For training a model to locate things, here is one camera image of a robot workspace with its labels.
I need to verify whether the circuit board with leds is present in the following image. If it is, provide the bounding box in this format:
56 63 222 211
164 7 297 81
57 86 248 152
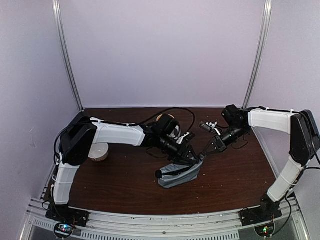
53 222 75 238
254 222 275 238

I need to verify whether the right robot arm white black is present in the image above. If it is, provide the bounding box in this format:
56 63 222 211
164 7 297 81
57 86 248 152
200 105 320 221

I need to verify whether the aluminium frame post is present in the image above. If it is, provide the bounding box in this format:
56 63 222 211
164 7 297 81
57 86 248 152
52 0 84 111
242 0 272 109

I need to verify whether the front aluminium rail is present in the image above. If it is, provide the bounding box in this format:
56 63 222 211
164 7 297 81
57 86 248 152
19 197 311 240

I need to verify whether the white ceramic bowl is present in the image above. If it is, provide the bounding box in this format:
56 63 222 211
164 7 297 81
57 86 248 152
88 143 109 162

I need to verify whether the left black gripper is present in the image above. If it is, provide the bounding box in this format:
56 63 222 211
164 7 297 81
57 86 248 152
158 134 201 167

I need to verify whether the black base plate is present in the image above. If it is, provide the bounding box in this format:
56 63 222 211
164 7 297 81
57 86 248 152
239 205 283 227
45 204 90 227

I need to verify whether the grey zipper pouch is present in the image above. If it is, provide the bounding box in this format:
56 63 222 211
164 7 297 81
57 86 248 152
155 154 206 189

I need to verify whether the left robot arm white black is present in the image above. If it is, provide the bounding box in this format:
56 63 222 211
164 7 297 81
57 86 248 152
50 113 203 222

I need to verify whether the right circuit board with leds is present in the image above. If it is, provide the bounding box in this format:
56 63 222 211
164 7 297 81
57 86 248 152
254 222 275 238

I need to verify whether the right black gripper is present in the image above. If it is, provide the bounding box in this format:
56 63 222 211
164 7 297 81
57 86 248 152
202 124 249 155

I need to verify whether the left circuit board with leds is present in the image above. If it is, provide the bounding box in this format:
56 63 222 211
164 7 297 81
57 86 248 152
53 222 75 238

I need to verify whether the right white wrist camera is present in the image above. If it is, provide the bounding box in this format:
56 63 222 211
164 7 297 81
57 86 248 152
199 121 222 136

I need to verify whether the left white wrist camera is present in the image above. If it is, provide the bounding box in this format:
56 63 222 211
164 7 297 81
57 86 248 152
176 132 196 145

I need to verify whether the floral ceramic mug yellow inside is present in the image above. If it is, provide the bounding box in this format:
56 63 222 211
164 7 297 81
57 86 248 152
156 113 181 139

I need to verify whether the right aluminium frame post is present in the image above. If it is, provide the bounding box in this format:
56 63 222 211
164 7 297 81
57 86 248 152
242 0 272 109

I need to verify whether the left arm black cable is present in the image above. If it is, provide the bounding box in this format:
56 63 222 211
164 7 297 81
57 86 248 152
53 107 196 161

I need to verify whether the left aluminium frame post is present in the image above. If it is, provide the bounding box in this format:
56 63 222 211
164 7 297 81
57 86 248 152
52 0 84 111

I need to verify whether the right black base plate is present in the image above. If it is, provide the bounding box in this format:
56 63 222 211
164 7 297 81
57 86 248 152
239 205 283 227

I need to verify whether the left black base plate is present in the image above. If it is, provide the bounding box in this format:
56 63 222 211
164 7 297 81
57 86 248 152
45 204 90 227

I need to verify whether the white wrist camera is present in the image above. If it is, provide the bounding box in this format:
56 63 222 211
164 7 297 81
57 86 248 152
199 121 222 136
176 132 196 145

